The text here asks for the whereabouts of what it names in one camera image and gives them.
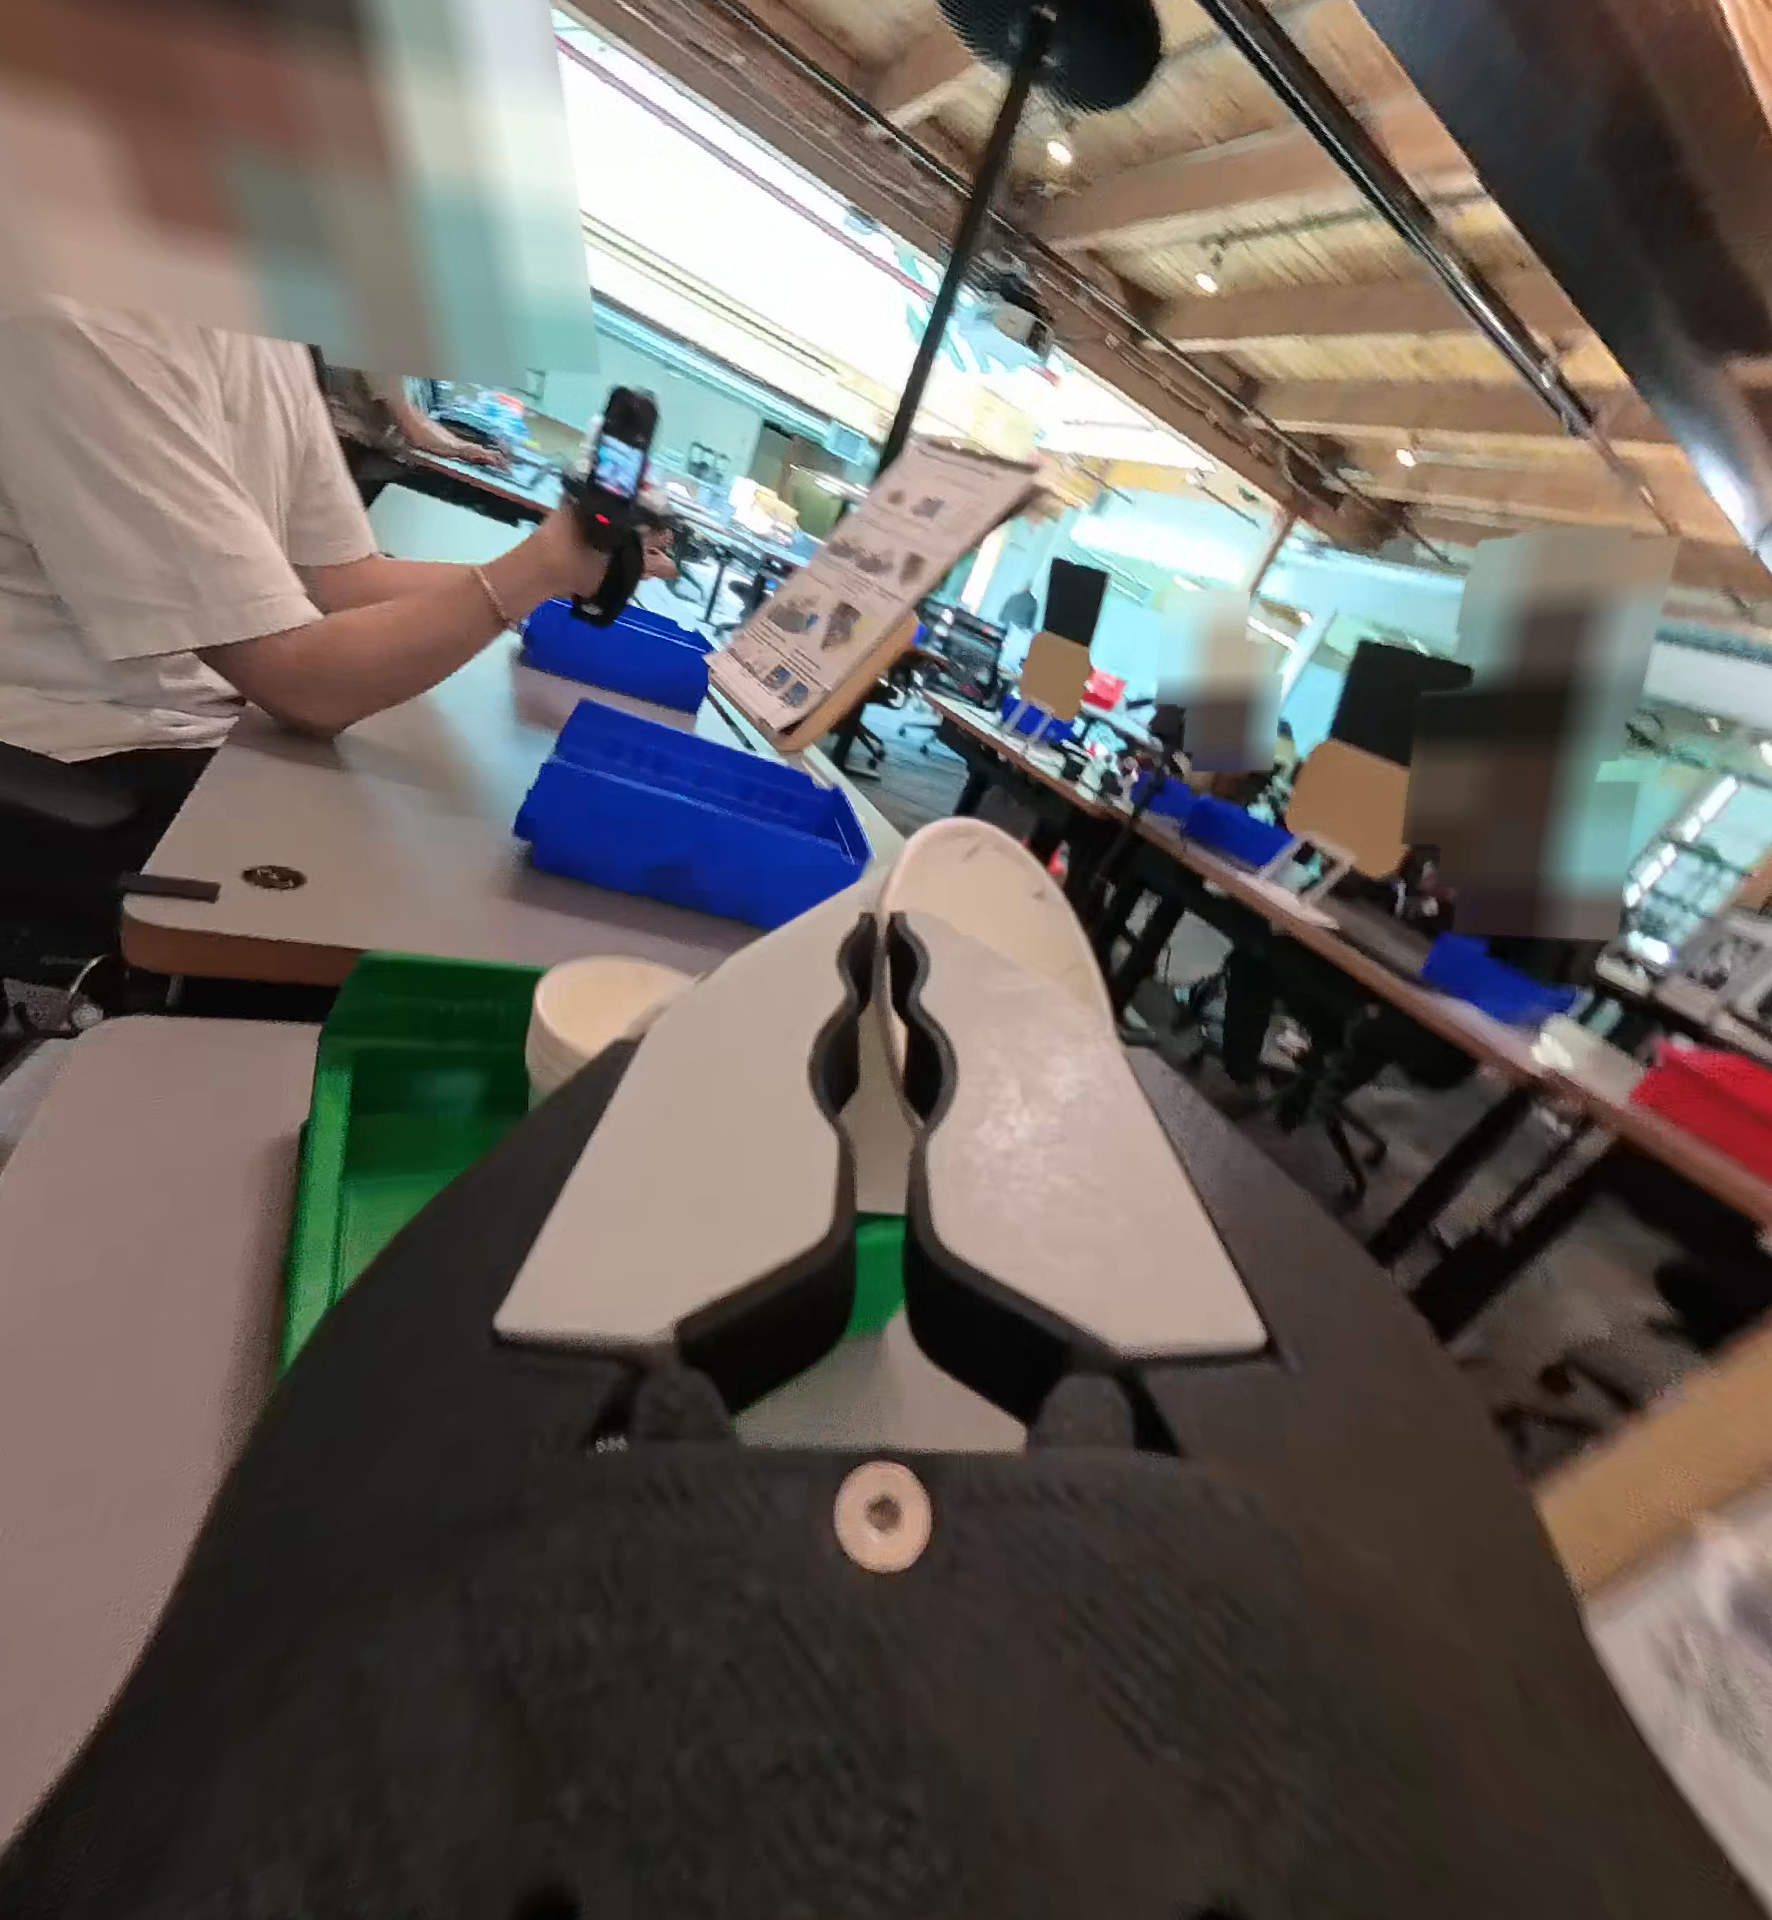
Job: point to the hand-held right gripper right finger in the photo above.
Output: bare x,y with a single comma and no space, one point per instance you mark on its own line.
1080,1201

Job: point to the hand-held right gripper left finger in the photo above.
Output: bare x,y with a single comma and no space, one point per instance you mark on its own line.
677,1187

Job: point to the green plastic bin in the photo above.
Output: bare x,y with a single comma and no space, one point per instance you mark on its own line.
407,1125

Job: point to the another person's forearm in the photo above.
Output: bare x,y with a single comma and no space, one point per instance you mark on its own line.
376,645

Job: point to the wooden desk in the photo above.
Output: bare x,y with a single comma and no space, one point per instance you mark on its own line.
1366,960

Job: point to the round dark desk grommet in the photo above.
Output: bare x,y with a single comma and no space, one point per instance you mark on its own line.
271,879

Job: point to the large blue plastic bin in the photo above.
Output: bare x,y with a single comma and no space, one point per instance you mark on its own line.
677,842

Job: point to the printed instruction board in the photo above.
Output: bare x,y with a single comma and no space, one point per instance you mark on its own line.
856,601
1725,1652

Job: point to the red plastic bin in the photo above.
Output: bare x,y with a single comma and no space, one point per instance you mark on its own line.
1742,1118

